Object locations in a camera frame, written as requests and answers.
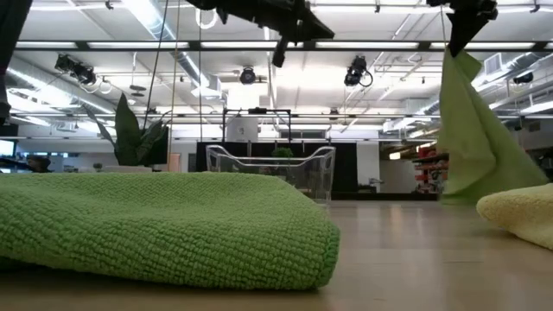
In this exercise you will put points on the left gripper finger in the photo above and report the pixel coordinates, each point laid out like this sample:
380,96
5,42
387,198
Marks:
313,28
280,52

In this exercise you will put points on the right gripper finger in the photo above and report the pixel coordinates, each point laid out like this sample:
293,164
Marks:
472,29
456,30

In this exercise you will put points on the light green microfiber towel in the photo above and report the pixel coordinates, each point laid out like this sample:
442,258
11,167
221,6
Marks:
479,142

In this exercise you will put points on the yellow microfiber towel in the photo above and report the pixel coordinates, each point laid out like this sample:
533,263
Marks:
523,211

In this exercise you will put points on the dark green microfiber towel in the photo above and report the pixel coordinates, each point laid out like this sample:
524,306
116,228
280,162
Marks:
173,224

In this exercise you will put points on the black ceiling device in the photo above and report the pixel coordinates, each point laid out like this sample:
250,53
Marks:
523,78

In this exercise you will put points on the white box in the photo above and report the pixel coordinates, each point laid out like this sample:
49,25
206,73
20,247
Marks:
242,129

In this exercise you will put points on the small green bush plant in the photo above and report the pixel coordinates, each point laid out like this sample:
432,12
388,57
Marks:
283,152

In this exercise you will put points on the clear plastic bin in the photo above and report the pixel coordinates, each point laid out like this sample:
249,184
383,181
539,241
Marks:
319,173

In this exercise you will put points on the shelving with orange bins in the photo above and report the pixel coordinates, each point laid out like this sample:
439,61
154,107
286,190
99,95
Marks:
427,173

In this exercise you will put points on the artificial plant in white pot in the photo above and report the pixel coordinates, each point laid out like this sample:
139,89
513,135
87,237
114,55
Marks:
127,138

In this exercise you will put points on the person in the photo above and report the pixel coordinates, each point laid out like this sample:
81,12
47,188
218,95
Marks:
40,164

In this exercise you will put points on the computer monitor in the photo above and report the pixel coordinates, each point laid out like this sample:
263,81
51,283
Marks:
6,147

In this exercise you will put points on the black ceiling camera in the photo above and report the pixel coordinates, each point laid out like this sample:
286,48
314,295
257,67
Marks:
75,69
248,76
355,71

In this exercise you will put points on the black metal stand frame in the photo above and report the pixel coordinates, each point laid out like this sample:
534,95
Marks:
258,110

